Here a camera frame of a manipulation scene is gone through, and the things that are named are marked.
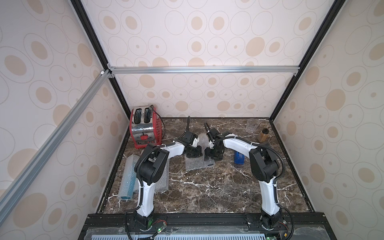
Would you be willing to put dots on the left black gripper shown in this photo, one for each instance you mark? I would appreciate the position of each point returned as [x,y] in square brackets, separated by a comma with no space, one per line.
[199,154]

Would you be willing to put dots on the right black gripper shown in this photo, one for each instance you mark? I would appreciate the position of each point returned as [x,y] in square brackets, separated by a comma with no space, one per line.
[215,152]

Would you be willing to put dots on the stack of bubble wrap sheets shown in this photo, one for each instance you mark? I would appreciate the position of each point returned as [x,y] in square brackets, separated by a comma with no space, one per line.
[203,161]

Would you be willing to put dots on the blue tape dispenser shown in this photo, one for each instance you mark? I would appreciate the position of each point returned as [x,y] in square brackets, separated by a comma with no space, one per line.
[239,158]

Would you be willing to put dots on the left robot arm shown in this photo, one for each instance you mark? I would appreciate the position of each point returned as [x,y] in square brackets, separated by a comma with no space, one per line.
[151,165]

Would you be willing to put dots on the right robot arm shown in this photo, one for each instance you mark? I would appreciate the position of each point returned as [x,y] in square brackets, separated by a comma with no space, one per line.
[264,167]

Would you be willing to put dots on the clear drinking glass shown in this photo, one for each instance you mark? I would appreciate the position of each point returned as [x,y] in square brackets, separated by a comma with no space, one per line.
[252,125]

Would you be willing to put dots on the red and chrome toaster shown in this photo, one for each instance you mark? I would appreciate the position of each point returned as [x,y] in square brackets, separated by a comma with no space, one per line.
[145,126]

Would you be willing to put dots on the brown spice jar black lid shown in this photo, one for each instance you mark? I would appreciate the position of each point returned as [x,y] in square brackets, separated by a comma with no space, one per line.
[263,135]

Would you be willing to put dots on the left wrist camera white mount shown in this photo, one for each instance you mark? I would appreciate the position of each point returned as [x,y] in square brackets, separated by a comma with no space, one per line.
[195,142]

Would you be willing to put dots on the horizontal aluminium frame bar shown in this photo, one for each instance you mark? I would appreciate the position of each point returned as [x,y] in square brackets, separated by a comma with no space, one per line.
[205,70]

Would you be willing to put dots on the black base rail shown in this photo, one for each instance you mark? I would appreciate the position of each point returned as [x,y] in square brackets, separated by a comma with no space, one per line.
[296,226]

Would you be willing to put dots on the diagonal aluminium frame bar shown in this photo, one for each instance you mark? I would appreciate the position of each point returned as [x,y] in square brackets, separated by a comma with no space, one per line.
[23,181]

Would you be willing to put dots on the black left frame post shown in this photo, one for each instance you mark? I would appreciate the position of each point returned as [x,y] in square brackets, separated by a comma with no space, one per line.
[94,40]

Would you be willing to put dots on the black frame post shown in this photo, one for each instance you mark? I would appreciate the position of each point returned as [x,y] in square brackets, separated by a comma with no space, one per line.
[320,35]
[94,40]

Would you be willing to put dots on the black right frame post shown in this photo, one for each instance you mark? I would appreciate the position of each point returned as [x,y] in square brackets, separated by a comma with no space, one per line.
[320,35]

